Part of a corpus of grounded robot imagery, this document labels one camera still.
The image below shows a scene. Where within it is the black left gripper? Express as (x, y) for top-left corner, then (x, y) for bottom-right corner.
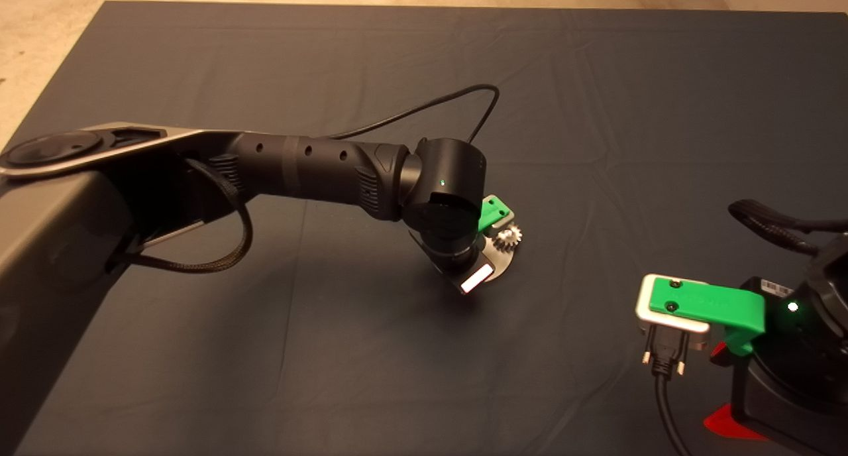
(409, 234), (497, 296)

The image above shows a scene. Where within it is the dark grey table cloth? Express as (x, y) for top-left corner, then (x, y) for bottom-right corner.
(0, 1), (848, 456)

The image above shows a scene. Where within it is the braided black arm cable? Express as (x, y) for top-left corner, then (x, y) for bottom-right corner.
(727, 199), (848, 257)
(109, 158), (254, 274)

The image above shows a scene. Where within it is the green left camera mount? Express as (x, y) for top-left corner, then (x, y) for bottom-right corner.
(477, 196), (515, 233)

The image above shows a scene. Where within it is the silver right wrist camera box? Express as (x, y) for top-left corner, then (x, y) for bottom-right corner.
(636, 273), (713, 352)

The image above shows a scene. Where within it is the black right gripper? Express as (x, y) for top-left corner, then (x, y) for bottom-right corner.
(704, 277), (848, 456)

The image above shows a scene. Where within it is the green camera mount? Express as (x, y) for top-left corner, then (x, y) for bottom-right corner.
(477, 196), (515, 233)
(648, 277), (767, 356)

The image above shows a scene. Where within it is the smooth black left camera cable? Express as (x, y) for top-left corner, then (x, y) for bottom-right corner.
(328, 84), (500, 144)

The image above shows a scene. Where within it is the small steel planetary gear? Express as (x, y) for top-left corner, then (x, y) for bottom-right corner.
(494, 223), (525, 253)

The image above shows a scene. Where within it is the braided black right arm cable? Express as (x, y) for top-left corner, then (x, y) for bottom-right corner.
(727, 199), (848, 257)

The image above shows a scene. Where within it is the round metal carrier plate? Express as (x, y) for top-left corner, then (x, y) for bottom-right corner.
(478, 236), (516, 286)

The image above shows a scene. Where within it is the green right camera mount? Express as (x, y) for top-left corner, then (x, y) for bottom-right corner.
(648, 277), (767, 356)

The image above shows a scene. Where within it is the braided black left arm cable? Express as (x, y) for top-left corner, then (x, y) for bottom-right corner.
(109, 158), (254, 274)

